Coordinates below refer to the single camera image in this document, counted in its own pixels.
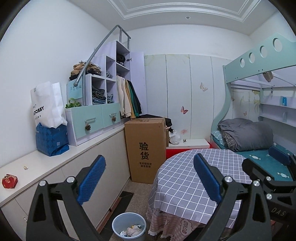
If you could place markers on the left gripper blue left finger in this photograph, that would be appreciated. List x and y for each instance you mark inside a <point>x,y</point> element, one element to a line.
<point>45,221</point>

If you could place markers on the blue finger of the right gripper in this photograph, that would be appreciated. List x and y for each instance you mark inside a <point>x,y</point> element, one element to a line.
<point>286,159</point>
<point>261,171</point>

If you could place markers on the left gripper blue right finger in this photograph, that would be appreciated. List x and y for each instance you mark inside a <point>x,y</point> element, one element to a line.
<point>253,219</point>

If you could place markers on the blue plastic trash bin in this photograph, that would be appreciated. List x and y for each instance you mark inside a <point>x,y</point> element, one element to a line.
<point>129,226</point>

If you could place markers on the grey folded duvet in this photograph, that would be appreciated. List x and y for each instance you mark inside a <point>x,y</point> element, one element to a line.
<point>245,135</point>

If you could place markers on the red storage box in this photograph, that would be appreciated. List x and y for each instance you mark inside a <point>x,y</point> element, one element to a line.
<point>189,144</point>

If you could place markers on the grey checked tablecloth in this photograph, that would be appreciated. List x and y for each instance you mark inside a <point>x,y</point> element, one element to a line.
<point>178,190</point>

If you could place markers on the white plastic bag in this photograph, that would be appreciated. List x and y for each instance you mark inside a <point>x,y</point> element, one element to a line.
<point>174,137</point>

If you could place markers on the blue paper bag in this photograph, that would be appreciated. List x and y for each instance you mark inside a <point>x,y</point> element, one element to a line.
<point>52,141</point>

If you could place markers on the white wardrobe with butterflies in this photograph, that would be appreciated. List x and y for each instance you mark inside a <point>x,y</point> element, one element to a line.
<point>188,89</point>

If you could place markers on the tall brown cardboard box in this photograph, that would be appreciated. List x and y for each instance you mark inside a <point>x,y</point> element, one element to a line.
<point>146,147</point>

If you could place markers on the teal drawer unit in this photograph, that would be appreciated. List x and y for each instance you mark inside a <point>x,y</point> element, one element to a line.
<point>87,122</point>

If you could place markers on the white paper shopping bag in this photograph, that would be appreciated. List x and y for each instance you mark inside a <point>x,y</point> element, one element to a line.
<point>47,105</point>

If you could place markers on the hanging clothes row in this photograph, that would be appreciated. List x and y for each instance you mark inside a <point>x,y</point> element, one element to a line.
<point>128,100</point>

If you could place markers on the grey metal handrail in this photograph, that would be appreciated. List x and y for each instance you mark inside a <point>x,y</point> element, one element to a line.
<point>121,31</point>

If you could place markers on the folded clothes pile on shelf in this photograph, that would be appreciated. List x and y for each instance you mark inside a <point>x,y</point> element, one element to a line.
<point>90,69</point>

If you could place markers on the purple cubby shelf staircase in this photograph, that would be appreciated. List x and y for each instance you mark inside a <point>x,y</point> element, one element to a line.
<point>114,60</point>

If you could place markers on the teal bunk bed frame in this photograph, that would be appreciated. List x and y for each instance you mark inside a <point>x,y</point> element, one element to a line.
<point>276,52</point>

